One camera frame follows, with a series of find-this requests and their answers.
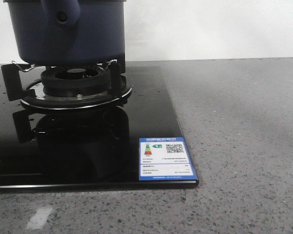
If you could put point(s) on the dark blue cooking pot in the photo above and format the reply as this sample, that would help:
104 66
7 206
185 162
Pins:
68 32

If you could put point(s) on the black pot support grate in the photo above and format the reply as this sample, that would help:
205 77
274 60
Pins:
33 95

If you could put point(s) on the blue energy label sticker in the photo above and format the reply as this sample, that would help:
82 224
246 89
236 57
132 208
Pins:
165 159

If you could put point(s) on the black gas burner head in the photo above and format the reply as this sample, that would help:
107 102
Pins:
68 81

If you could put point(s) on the black glass gas cooktop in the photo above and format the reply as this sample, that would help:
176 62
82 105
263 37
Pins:
89 149

